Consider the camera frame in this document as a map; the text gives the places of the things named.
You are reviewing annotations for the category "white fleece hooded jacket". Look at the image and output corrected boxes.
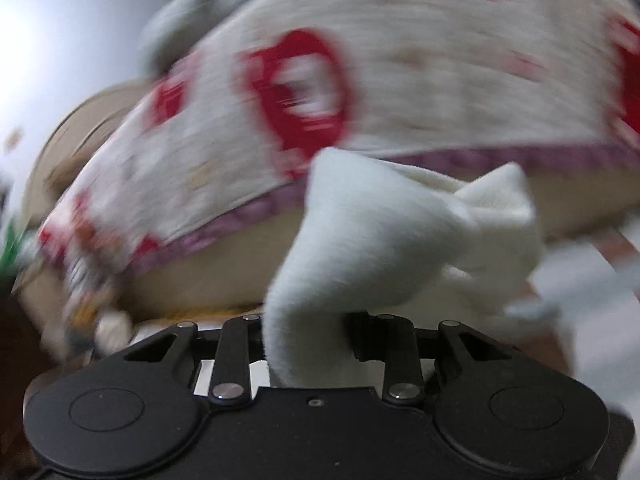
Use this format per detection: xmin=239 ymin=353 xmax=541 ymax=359
xmin=262 ymin=148 xmax=559 ymax=388

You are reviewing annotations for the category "grey plush bunny toy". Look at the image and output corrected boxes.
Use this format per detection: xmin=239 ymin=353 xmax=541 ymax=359
xmin=63 ymin=257 xmax=134 ymax=356

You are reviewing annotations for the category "checkered pink grey rug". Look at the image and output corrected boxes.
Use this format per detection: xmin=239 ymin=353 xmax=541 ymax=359
xmin=129 ymin=219 xmax=640 ymax=411

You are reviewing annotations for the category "green white plastic bag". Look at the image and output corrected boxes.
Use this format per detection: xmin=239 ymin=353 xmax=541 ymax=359
xmin=0 ymin=219 xmax=25 ymax=281

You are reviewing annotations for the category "quilted strawberry bedspread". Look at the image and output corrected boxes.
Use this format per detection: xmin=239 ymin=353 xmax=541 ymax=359
xmin=37 ymin=0 xmax=640 ymax=281

